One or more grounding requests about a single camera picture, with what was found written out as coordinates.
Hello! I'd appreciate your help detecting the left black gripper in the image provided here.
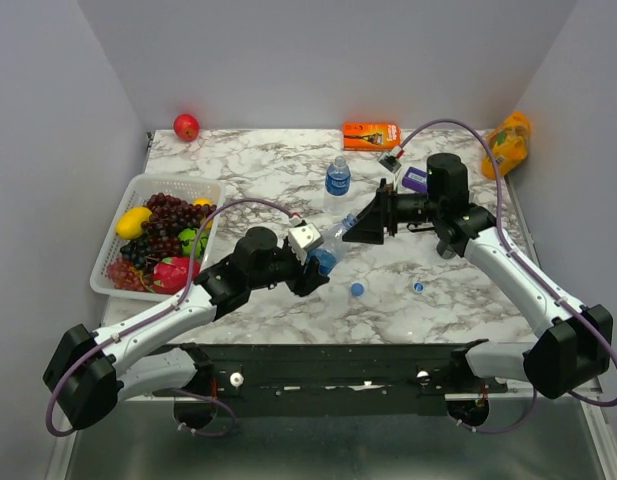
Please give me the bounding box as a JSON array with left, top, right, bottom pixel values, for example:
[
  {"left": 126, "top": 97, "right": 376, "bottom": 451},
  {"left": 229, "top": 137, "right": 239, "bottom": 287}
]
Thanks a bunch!
[{"left": 248, "top": 242, "right": 330, "bottom": 298}]

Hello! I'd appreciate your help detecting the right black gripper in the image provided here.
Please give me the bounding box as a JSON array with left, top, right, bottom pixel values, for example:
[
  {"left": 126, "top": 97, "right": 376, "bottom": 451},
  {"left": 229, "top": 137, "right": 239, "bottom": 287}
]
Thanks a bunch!
[{"left": 343, "top": 179, "right": 443, "bottom": 244}]

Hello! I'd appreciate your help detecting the clear bottle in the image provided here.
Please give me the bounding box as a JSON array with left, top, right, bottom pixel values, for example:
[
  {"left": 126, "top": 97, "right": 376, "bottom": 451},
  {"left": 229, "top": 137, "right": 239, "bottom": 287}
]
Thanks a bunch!
[
  {"left": 309, "top": 214, "right": 357, "bottom": 267},
  {"left": 324, "top": 156, "right": 352, "bottom": 214}
]

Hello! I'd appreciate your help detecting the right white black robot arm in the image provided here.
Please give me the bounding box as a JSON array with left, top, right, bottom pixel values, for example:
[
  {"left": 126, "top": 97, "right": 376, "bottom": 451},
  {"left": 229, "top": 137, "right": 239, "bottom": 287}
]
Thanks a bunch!
[{"left": 343, "top": 153, "right": 613, "bottom": 399}]

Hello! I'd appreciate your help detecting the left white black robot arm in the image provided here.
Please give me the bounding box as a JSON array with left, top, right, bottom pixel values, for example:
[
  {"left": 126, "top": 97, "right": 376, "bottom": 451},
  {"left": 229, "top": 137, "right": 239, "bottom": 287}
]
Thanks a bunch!
[{"left": 43, "top": 223, "right": 329, "bottom": 436}]

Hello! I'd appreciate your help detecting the purple toothpaste box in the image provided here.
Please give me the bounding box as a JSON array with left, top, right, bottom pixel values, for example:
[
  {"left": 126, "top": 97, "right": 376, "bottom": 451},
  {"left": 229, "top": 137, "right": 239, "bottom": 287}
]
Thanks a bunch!
[{"left": 401, "top": 167, "right": 427, "bottom": 194}]

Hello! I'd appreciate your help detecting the black drink can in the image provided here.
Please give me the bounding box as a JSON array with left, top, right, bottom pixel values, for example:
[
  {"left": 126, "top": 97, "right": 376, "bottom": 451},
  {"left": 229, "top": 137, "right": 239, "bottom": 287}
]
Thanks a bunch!
[{"left": 436, "top": 240, "right": 456, "bottom": 260}]

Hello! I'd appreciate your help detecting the orange razor box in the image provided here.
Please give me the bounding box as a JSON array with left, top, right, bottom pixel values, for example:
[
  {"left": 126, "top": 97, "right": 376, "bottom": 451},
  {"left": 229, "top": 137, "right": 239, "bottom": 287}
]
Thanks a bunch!
[{"left": 341, "top": 122, "right": 401, "bottom": 152}]

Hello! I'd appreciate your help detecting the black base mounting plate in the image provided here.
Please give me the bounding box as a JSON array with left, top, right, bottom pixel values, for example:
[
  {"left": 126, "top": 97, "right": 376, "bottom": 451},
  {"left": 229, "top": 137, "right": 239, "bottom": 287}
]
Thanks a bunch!
[{"left": 180, "top": 343, "right": 507, "bottom": 419}]

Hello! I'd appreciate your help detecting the small yellow fruit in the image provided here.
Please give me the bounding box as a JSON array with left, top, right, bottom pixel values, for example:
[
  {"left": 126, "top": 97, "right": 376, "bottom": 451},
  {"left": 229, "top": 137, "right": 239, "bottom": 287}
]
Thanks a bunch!
[{"left": 192, "top": 198, "right": 217, "bottom": 227}]

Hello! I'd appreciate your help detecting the red dragon fruit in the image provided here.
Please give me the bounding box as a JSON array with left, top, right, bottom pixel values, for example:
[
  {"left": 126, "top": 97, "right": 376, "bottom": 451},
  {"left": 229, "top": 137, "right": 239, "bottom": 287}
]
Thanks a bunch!
[{"left": 150, "top": 257, "right": 189, "bottom": 295}]

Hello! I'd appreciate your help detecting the white plastic basket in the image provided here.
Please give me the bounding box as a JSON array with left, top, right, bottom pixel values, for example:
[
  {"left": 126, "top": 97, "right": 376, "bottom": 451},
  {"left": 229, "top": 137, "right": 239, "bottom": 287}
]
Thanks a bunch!
[{"left": 90, "top": 174, "right": 225, "bottom": 302}]

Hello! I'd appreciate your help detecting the dark purple grape bunch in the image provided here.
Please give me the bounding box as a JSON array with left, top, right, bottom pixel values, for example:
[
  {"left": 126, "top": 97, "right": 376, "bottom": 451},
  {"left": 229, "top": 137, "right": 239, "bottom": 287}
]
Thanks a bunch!
[{"left": 119, "top": 193, "right": 200, "bottom": 273}]

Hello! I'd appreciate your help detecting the orange snack bag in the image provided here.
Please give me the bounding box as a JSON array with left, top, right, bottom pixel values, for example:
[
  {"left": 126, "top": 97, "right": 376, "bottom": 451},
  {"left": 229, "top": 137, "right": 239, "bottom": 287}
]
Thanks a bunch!
[{"left": 485, "top": 111, "right": 532, "bottom": 176}]

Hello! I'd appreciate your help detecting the red grape bunch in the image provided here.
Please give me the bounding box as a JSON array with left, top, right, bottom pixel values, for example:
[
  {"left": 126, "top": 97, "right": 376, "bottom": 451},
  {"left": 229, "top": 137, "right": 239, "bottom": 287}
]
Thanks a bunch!
[{"left": 106, "top": 258, "right": 153, "bottom": 293}]

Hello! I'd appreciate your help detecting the yellow lemon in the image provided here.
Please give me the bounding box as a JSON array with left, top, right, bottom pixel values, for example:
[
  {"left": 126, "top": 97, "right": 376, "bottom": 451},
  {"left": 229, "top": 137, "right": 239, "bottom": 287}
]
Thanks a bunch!
[{"left": 115, "top": 206, "right": 152, "bottom": 240}]

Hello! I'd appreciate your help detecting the red apple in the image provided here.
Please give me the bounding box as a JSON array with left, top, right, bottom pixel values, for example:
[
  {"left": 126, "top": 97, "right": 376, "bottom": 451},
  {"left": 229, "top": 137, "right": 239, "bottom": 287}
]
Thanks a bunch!
[{"left": 173, "top": 114, "right": 200, "bottom": 142}]

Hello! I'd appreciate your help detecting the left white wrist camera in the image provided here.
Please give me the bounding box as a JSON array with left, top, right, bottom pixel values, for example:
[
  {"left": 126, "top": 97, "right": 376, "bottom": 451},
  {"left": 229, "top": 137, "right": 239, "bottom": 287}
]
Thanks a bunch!
[{"left": 287, "top": 223, "right": 324, "bottom": 265}]

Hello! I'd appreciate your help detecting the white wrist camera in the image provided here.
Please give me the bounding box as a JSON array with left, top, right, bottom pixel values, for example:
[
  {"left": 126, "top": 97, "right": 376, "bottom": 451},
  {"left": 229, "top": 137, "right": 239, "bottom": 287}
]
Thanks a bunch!
[
  {"left": 378, "top": 146, "right": 404, "bottom": 184},
  {"left": 287, "top": 223, "right": 324, "bottom": 265}
]

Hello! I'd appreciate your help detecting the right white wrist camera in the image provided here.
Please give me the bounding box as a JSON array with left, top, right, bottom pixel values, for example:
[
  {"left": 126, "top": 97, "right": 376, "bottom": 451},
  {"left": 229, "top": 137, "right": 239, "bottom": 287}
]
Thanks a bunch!
[{"left": 378, "top": 146, "right": 404, "bottom": 184}]

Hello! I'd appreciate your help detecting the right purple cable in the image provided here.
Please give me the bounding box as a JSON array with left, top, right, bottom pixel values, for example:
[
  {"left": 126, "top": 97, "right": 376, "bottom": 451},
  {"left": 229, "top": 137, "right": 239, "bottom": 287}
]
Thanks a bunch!
[{"left": 395, "top": 117, "right": 617, "bottom": 435}]

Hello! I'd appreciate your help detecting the purple cable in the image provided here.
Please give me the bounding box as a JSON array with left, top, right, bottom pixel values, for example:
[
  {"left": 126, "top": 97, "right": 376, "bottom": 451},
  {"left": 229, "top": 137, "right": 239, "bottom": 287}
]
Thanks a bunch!
[
  {"left": 45, "top": 198, "right": 304, "bottom": 438},
  {"left": 395, "top": 117, "right": 617, "bottom": 435}
]

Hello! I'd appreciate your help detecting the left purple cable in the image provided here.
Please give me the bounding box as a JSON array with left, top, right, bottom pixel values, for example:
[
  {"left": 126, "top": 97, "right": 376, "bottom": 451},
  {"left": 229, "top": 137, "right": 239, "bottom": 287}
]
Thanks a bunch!
[{"left": 45, "top": 198, "right": 304, "bottom": 438}]

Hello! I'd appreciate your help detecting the aluminium frame rail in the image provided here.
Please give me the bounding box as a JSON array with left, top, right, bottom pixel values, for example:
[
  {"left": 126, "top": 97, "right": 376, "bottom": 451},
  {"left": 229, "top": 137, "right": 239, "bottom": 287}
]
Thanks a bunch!
[{"left": 67, "top": 364, "right": 604, "bottom": 404}]

